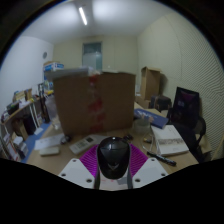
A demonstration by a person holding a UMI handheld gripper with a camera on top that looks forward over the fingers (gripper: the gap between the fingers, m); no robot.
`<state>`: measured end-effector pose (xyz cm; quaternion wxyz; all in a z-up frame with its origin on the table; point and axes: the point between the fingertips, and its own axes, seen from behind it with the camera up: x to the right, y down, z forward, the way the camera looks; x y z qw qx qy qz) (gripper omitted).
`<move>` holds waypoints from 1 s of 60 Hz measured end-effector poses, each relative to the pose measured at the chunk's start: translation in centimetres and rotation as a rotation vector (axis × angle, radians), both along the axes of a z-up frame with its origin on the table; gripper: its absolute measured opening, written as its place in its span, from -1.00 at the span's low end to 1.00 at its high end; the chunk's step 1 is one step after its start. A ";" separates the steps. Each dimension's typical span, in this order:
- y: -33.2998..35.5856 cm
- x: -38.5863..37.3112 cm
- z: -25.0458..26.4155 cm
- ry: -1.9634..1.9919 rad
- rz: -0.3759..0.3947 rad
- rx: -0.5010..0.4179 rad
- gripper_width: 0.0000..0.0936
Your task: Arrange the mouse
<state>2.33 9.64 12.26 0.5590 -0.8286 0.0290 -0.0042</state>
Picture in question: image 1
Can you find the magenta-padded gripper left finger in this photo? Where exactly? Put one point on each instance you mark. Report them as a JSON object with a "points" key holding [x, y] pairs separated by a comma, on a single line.
{"points": [[75, 171]]}

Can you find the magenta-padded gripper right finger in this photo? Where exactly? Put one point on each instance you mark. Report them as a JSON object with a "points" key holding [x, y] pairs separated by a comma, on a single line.
{"points": [[148, 171]]}

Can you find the black computer mouse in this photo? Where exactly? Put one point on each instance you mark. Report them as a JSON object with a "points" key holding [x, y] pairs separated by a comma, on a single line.
{"points": [[113, 156]]}

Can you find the white remote control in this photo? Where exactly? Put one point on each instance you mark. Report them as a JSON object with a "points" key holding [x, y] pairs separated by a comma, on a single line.
{"points": [[83, 144]]}

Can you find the small white flat case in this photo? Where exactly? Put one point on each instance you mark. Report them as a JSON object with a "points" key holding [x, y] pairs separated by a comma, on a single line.
{"points": [[49, 151]]}

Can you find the small black clip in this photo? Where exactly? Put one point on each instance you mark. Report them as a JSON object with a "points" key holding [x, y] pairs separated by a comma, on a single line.
{"points": [[128, 136], [65, 139]]}

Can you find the white closed book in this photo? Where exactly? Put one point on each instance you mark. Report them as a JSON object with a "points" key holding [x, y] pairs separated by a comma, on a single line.
{"points": [[170, 140]]}

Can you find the white paper sheet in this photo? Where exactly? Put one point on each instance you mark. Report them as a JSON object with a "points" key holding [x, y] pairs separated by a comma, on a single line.
{"points": [[48, 141]]}

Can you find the clear plastic cup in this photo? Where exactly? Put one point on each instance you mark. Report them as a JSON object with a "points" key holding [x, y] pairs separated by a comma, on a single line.
{"points": [[141, 126]]}

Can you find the blue book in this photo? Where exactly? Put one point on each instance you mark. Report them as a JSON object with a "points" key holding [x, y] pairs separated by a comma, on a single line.
{"points": [[153, 118]]}

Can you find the large brown cardboard box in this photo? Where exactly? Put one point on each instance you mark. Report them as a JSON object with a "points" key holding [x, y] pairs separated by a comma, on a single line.
{"points": [[76, 103]]}

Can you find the black office chair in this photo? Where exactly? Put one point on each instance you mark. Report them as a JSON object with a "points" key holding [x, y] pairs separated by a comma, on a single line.
{"points": [[185, 113]]}

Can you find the low shelf with books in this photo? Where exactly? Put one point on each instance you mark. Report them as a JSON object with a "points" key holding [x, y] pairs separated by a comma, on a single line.
{"points": [[11, 143]]}

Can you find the dark suitcase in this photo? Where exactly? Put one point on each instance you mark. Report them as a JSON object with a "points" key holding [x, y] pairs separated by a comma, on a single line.
{"points": [[161, 102]]}

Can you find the cluttered wooden side desk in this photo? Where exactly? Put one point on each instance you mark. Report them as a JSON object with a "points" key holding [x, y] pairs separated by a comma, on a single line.
{"points": [[23, 111]]}

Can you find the tall open cardboard box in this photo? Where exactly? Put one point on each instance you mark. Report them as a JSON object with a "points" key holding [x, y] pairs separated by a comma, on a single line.
{"points": [[150, 83]]}

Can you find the blue and white cabinet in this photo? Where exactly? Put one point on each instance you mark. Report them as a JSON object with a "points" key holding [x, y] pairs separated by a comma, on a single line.
{"points": [[52, 66]]}

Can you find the grey glass door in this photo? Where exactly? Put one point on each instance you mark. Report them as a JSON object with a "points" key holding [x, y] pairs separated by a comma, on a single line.
{"points": [[92, 56]]}

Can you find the ceiling tube light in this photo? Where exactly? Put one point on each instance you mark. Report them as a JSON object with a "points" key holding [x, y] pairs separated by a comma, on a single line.
{"points": [[83, 16]]}

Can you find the round wall clock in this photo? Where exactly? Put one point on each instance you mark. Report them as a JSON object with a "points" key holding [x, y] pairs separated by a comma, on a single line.
{"points": [[44, 55]]}

